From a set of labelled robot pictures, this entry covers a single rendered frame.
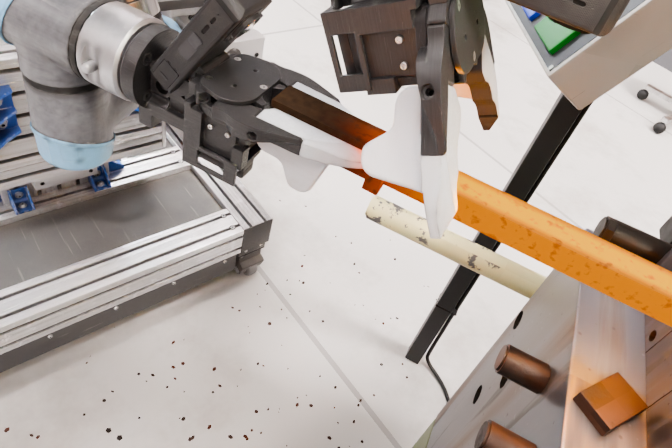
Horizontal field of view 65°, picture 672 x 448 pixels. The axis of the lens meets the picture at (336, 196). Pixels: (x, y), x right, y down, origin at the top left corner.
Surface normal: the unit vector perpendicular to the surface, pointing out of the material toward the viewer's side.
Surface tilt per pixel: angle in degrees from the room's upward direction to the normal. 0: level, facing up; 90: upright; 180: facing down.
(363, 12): 90
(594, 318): 0
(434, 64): 56
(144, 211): 0
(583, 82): 90
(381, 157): 62
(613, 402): 0
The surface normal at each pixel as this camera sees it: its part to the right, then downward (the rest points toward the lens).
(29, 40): -0.41, 0.56
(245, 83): 0.23, -0.71
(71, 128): 0.34, 0.70
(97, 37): -0.16, -0.05
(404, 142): -0.48, 0.00
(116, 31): -0.03, -0.30
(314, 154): -0.09, 0.67
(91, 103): 0.77, 0.55
